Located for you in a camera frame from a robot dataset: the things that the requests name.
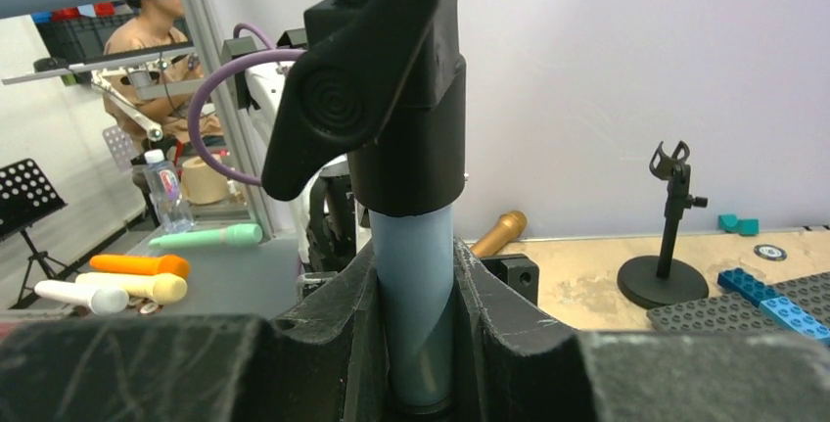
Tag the orange toy microphone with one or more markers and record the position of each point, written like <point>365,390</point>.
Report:
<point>141,265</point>

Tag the clear water bottle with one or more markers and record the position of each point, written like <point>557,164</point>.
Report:
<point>166,195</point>

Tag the gold microphone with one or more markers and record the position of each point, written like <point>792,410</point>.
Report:
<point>508,227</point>

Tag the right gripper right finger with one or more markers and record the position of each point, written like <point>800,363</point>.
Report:
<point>514,362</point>

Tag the light blue music stand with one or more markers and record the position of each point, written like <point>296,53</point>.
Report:
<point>383,83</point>

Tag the beige tape roll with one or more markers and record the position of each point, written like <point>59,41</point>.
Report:
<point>201,184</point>

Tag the mint green toy microphone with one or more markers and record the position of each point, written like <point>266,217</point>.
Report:
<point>237,235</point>

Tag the white toy microphone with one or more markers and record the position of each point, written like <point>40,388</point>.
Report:
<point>100,300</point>

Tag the cream toy microphone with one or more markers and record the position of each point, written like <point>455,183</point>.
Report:
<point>164,288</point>

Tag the person in tan shirt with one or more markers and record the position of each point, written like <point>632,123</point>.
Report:
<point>153,27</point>

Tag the small round marker sticker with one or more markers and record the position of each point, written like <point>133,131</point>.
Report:
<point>770,252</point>

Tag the black background music stand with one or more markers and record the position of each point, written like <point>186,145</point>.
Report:
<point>28,196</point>

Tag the dark grey lego baseplate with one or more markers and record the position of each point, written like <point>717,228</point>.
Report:
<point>731,312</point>

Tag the blue lego bricks strip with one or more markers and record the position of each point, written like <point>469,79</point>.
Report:
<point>775,302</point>

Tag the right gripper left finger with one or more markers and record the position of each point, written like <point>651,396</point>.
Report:
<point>221,367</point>

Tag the black microphone stand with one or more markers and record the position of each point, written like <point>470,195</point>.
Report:
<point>660,280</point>

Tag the aluminium frame post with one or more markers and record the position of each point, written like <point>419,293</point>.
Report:
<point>242,140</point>

